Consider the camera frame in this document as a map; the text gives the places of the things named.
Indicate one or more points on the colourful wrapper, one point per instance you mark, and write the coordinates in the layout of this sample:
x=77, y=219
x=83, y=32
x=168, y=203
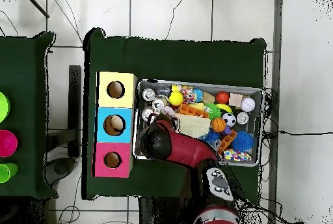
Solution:
x=167, y=111

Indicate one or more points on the cream knitted cloth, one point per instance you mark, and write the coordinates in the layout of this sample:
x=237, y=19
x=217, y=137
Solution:
x=193, y=126

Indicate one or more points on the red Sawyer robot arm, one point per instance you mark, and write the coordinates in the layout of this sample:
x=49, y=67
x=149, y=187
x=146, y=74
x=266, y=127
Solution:
x=187, y=148

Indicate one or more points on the wooden box with three holes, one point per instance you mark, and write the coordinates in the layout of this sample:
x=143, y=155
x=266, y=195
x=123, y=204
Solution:
x=114, y=103

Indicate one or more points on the yellow smooth ball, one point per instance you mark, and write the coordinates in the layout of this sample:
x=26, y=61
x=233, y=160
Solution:
x=176, y=98

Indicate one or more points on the green spiky ball with eyes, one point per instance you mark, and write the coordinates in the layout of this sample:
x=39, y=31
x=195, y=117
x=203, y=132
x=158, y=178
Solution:
x=213, y=112

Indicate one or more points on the dark green table cloth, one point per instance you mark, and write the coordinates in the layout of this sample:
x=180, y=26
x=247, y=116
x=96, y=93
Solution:
x=169, y=60
x=23, y=65

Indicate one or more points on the small orange basketball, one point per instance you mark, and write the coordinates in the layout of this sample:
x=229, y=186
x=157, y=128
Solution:
x=219, y=125

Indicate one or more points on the orange red ball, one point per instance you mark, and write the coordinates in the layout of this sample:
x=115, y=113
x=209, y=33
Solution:
x=222, y=97

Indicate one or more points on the small soccer ball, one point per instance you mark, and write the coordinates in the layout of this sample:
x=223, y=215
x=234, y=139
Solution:
x=229, y=119

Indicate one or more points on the silver drink can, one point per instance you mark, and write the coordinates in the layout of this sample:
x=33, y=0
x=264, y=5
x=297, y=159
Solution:
x=242, y=118

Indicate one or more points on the blue spiky ball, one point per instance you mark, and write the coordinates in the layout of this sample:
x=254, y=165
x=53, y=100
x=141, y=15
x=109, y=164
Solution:
x=242, y=142

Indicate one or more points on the small white baseball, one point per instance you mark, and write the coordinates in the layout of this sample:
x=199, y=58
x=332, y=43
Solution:
x=248, y=104

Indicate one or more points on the black upright panel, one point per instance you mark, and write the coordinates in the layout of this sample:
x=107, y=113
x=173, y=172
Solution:
x=74, y=109

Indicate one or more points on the grey stand foot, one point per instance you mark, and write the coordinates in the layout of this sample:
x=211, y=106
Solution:
x=58, y=168

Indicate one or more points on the pink plastic cup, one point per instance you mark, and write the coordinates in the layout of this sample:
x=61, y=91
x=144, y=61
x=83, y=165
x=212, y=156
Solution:
x=7, y=143

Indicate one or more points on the neon green plastic cup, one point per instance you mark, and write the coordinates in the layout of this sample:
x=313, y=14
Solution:
x=6, y=173
x=4, y=108

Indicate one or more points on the black pole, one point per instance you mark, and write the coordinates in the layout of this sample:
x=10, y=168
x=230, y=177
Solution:
x=36, y=5

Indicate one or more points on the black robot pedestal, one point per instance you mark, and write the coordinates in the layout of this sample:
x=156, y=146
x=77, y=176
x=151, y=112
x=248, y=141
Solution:
x=156, y=212

